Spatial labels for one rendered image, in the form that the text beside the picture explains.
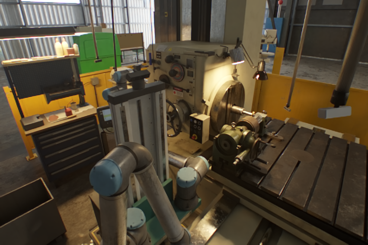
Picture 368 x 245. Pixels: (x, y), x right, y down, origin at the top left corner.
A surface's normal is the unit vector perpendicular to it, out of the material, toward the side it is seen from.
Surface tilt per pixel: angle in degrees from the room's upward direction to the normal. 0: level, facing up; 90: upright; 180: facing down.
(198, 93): 90
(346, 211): 0
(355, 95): 90
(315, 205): 0
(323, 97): 90
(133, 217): 5
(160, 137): 90
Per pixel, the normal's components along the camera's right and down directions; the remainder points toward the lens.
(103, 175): -0.30, 0.26
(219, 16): -0.67, 0.30
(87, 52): 0.74, 0.18
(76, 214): 0.00, -0.91
